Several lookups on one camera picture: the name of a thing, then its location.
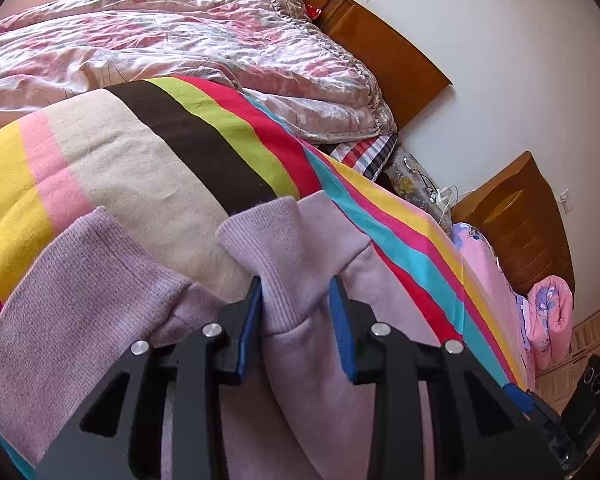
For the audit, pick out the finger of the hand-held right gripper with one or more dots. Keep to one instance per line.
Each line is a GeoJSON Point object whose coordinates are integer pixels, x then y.
{"type": "Point", "coordinates": [519, 399]}

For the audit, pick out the black eyeglasses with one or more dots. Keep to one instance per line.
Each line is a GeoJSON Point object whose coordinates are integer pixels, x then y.
{"type": "Point", "coordinates": [422, 176]}

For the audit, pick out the padded wooden headboard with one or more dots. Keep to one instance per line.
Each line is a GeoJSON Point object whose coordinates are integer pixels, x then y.
{"type": "Point", "coordinates": [525, 220]}

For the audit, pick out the lilac knit sweater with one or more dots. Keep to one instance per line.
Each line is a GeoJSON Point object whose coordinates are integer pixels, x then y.
{"type": "Point", "coordinates": [300, 270]}

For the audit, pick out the colourful striped blanket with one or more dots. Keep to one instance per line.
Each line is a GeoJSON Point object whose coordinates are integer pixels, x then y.
{"type": "Point", "coordinates": [145, 150]}

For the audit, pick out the plain wooden headboard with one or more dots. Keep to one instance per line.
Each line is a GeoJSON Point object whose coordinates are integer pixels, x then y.
{"type": "Point", "coordinates": [380, 45]}

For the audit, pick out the rolled pink floral quilt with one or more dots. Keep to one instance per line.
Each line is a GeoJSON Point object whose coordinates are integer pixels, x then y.
{"type": "Point", "coordinates": [547, 310]}

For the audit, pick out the purple floral pillow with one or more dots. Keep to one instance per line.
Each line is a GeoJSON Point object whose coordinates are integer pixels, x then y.
{"type": "Point", "coordinates": [469, 234]}

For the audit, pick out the small red ornament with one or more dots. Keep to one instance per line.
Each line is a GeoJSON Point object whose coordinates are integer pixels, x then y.
{"type": "Point", "coordinates": [312, 10]}

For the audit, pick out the pink bedsheet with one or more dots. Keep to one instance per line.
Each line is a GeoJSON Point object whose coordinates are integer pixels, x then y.
{"type": "Point", "coordinates": [490, 280]}

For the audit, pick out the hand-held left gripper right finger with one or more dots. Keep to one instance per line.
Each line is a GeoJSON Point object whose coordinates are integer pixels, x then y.
{"type": "Point", "coordinates": [341, 332]}

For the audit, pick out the plaid pillow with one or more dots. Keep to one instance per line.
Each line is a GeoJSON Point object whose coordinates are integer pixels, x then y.
{"type": "Point", "coordinates": [367, 152]}

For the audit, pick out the floral covered nightstand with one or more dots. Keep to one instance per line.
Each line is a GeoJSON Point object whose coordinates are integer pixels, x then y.
{"type": "Point", "coordinates": [410, 180]}

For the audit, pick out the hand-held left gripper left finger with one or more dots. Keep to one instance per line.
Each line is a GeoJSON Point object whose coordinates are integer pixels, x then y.
{"type": "Point", "coordinates": [249, 321]}

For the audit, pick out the white wall socket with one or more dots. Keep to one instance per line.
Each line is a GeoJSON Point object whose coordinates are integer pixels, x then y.
{"type": "Point", "coordinates": [564, 199]}

